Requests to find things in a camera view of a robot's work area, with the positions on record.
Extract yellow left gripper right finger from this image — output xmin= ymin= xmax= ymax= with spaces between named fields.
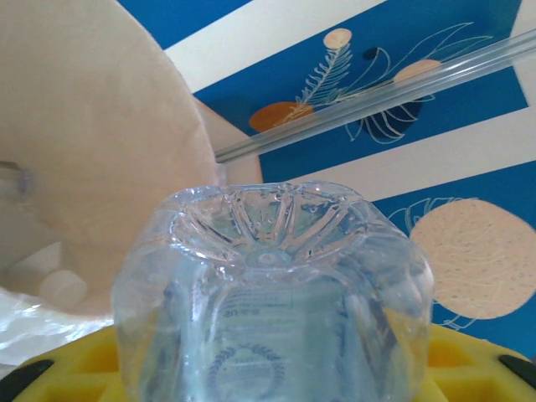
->
xmin=426 ymin=324 xmax=536 ymax=402

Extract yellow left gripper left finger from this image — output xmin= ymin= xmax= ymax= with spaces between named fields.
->
xmin=0 ymin=325 xmax=126 ymax=402

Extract clear plastic bottle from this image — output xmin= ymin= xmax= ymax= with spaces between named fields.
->
xmin=111 ymin=178 xmax=436 ymax=402

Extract translucent plastic bin liner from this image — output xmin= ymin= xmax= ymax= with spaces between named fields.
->
xmin=0 ymin=288 xmax=114 ymax=365

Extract white plastic bin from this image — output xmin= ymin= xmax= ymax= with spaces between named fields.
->
xmin=0 ymin=0 xmax=265 ymax=326

